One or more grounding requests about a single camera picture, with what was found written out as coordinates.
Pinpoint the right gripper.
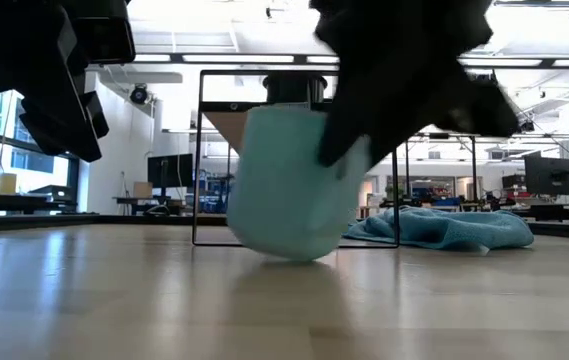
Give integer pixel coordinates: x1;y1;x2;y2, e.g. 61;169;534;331
308;0;521;168

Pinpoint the black metal frame rig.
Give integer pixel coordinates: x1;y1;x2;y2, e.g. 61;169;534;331
403;132;479;206

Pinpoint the black round ceiling camera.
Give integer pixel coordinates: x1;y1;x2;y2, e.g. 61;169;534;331
129;84;149;105

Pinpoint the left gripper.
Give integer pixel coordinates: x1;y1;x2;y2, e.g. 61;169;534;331
0;0;136;163

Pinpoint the black computer monitor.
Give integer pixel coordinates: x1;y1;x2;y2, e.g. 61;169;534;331
523;155;569;197
147;153;194;189

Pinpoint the blue microfibre cloth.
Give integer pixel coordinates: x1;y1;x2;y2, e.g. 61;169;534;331
342;205;535;254

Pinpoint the plain cardboard box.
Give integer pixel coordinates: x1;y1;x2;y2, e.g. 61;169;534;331
132;180;154;199

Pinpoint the black frame wooden shelf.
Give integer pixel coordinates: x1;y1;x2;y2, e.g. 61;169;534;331
192;69;400;249

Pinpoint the turquoise ceramic mug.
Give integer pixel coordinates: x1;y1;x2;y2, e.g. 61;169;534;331
226;105;373;262

